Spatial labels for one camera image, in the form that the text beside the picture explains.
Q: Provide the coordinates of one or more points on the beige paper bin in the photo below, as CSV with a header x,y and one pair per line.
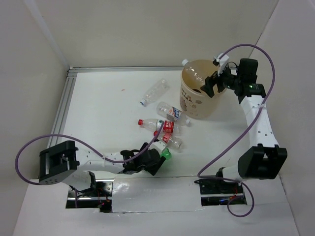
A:
x,y
194,102

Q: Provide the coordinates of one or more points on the clear bottle blue label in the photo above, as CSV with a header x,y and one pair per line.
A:
x,y
172,113

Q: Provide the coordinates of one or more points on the clear bottle blue cap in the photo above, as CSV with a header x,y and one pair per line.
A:
x,y
155,92

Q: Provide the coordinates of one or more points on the aluminium frame rail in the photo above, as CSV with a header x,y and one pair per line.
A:
x,y
101,107

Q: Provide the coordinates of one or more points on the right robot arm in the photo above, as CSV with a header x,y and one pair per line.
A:
x,y
265,157

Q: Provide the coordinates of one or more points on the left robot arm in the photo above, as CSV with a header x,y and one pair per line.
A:
x,y
76,167

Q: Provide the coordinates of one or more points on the green plastic bottle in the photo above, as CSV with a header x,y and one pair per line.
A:
x,y
166,154

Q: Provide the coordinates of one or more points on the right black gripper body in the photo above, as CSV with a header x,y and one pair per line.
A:
x,y
230,80

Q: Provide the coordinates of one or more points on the small red label bottle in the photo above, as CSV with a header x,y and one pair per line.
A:
x,y
171,141

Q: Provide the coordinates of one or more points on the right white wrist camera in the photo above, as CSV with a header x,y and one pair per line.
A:
x,y
221,61

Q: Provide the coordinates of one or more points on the large red label bottle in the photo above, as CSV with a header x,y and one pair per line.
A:
x,y
155,125

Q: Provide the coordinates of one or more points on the clear bottle white cap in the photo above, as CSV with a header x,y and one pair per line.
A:
x,y
198,71

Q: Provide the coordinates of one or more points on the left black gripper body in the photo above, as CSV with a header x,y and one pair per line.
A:
x,y
152,169

